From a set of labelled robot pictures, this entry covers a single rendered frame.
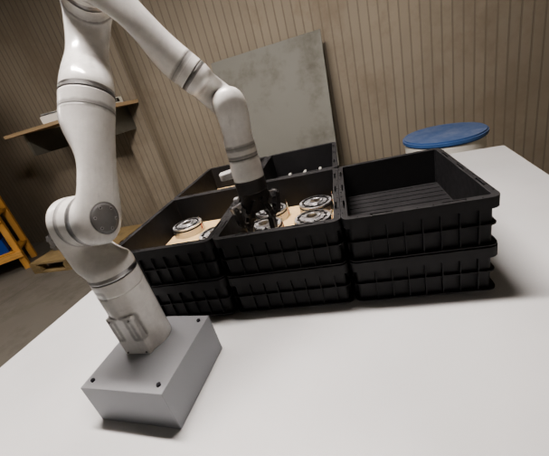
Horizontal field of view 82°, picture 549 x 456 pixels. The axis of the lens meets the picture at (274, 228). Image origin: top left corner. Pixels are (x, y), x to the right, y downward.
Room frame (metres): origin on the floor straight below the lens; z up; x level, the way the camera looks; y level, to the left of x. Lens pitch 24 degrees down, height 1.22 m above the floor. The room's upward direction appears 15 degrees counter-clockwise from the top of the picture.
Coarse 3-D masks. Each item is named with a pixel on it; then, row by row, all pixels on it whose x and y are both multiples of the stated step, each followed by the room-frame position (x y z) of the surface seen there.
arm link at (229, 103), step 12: (216, 96) 0.71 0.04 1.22; (228, 96) 0.71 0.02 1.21; (240, 96) 0.71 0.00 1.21; (216, 108) 0.71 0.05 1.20; (228, 108) 0.70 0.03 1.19; (240, 108) 0.71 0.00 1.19; (228, 120) 0.71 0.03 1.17; (240, 120) 0.72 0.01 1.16; (228, 132) 0.72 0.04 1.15; (240, 132) 0.72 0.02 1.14; (228, 144) 0.73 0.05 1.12; (240, 144) 0.72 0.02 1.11; (252, 144) 0.74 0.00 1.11; (228, 156) 0.74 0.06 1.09; (240, 156) 0.72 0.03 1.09; (252, 156) 0.73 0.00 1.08
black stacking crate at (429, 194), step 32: (416, 160) 0.91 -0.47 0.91; (352, 192) 0.96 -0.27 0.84; (384, 192) 0.92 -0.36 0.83; (416, 192) 0.86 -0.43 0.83; (448, 192) 0.79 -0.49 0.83; (480, 192) 0.58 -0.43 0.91; (384, 224) 0.58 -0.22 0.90; (416, 224) 0.57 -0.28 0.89; (448, 224) 0.55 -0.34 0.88; (480, 224) 0.53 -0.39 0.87; (352, 256) 0.62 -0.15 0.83; (384, 256) 0.58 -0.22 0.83
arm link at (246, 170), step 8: (240, 160) 0.72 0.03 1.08; (248, 160) 0.72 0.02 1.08; (256, 160) 0.73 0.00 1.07; (232, 168) 0.73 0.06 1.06; (240, 168) 0.72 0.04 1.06; (248, 168) 0.72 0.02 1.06; (256, 168) 0.73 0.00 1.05; (224, 176) 0.78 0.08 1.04; (232, 176) 0.74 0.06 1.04; (240, 176) 0.72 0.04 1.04; (248, 176) 0.72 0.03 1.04; (256, 176) 0.72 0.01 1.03
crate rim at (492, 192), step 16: (384, 160) 0.93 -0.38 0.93; (448, 160) 0.78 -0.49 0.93; (496, 192) 0.54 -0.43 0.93; (400, 208) 0.58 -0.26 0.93; (416, 208) 0.56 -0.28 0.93; (432, 208) 0.55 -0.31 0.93; (448, 208) 0.54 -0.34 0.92; (464, 208) 0.53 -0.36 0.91; (480, 208) 0.53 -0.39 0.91; (352, 224) 0.59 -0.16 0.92; (368, 224) 0.58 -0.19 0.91
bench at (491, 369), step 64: (512, 192) 0.93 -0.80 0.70; (512, 256) 0.62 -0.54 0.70; (64, 320) 0.90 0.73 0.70; (256, 320) 0.64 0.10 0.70; (320, 320) 0.58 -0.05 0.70; (384, 320) 0.53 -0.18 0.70; (448, 320) 0.48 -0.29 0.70; (512, 320) 0.44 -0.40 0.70; (0, 384) 0.67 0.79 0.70; (64, 384) 0.61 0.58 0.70; (256, 384) 0.46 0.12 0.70; (320, 384) 0.42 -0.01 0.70; (384, 384) 0.39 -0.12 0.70; (448, 384) 0.35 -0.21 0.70; (512, 384) 0.33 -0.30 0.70; (0, 448) 0.47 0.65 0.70; (64, 448) 0.43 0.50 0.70; (128, 448) 0.40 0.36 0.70; (192, 448) 0.37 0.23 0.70; (256, 448) 0.34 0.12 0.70; (320, 448) 0.31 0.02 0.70; (384, 448) 0.29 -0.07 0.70; (448, 448) 0.26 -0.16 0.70; (512, 448) 0.24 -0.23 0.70
